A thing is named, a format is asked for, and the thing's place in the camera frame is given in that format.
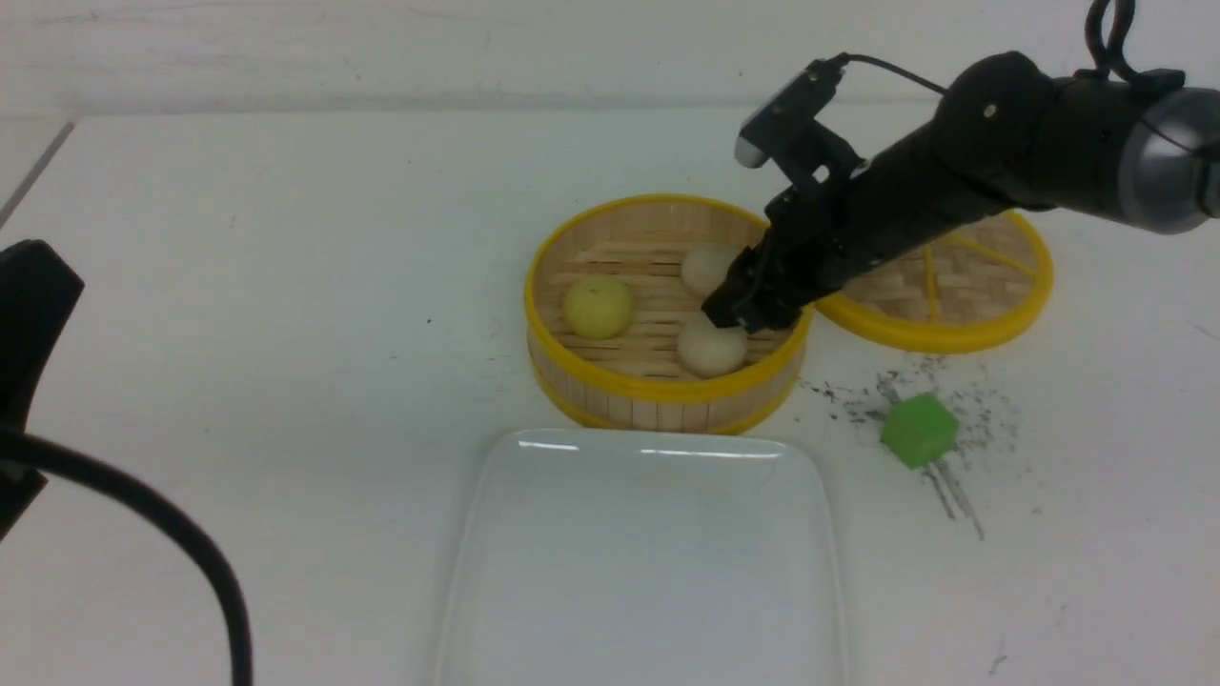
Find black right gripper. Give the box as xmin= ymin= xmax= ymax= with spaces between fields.
xmin=702 ymin=125 xmax=1013 ymax=334

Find white steamed bun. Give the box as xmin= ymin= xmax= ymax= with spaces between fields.
xmin=676 ymin=312 xmax=748 ymax=378
xmin=681 ymin=243 xmax=742 ymax=298

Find white steamed bun front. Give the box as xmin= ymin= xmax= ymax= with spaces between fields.
xmin=676 ymin=312 xmax=748 ymax=378

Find yellow-green steamed bun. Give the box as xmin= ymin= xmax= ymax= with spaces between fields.
xmin=561 ymin=273 xmax=634 ymax=341

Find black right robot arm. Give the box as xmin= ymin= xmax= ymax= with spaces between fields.
xmin=702 ymin=51 xmax=1219 ymax=332

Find white rectangular plate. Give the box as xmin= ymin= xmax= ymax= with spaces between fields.
xmin=432 ymin=428 xmax=852 ymax=685

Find bamboo steamer basket yellow rim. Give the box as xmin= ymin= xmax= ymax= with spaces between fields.
xmin=525 ymin=194 xmax=814 ymax=435

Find green foam cube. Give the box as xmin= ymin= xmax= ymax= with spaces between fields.
xmin=881 ymin=393 xmax=963 ymax=470

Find bamboo steamer lid yellow rim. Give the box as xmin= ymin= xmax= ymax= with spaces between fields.
xmin=815 ymin=212 xmax=1054 ymax=355

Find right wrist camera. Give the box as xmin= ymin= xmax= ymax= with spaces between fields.
xmin=734 ymin=55 xmax=865 ymax=192

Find right camera cable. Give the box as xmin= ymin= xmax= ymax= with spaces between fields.
xmin=839 ymin=0 xmax=1139 ymax=96

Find black left camera cable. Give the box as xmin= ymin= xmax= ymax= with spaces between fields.
xmin=0 ymin=431 xmax=254 ymax=686

